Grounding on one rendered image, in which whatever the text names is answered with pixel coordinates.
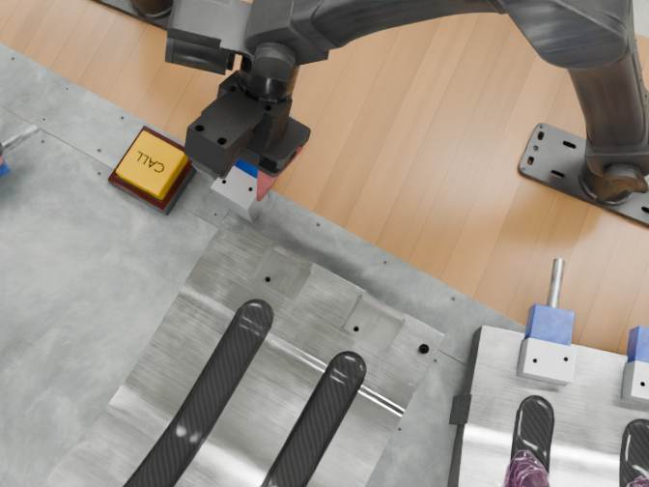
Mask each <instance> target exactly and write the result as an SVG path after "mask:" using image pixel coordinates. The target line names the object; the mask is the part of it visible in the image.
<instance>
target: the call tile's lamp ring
mask: <svg viewBox="0 0 649 487"><path fill-rule="evenodd" d="M143 130H144V131H146V132H148V133H149V134H151V135H153V136H155V137H157V138H159V139H160V140H162V141H164V142H166V143H168V144H170V145H171V146H173V147H175V148H177V149H179V150H181V151H182V152H183V150H184V147H183V146H181V145H180V144H178V143H176V142H174V141H172V140H170V139H169V138H167V137H165V136H163V135H161V134H159V133H158V132H156V131H154V130H152V129H149V128H147V127H146V126H144V127H143V128H142V129H141V130H140V132H139V133H138V134H137V136H136V137H135V139H134V140H133V142H132V143H131V145H130V146H129V148H128V149H127V151H126V153H125V154H124V156H123V157H122V159H121V160H120V162H119V163H118V165H117V166H116V168H115V169H114V171H113V172H112V174H111V175H110V177H109V178H108V180H109V181H111V182H112V183H114V184H116V185H118V186H120V187H122V188H124V189H126V190H128V191H129V192H131V193H133V194H135V195H137V196H138V197H140V198H142V199H144V200H145V201H147V202H149V203H151V204H153V205H154V206H156V207H158V208H160V209H162V210H163V211H164V209H165V208H166V206H167V205H168V203H169V202H170V200H171V199H172V197H173V196H174V194H175V193H176V191H177V189H178V188H179V186H180V185H181V183H182V182H183V180H184V178H185V177H186V175H187V173H188V172H189V170H190V169H191V167H192V165H191V163H192V161H193V160H192V159H190V160H189V162H188V163H187V165H186V166H185V168H184V169H183V172H182V173H181V175H180V176H179V178H178V179H177V181H176V182H175V183H174V184H173V186H172V187H171V189H170V190H169V192H168V194H167V195H166V197H165V198H164V200H163V201H162V203H161V202H159V201H157V200H155V199H154V198H153V197H151V196H149V195H147V194H146V193H144V192H142V191H140V190H138V189H137V188H135V187H133V186H130V185H129V184H127V183H125V182H123V181H121V180H120V179H118V178H116V177H117V175H118V174H117V173H116V170H117V168H118V167H119V165H120V164H121V162H122V161H123V159H124V158H125V156H126V155H127V153H128V151H129V150H130V148H131V147H132V145H133V144H134V142H135V141H136V140H137V138H138V137H139V135H140V134H141V132H142V131H143Z"/></svg>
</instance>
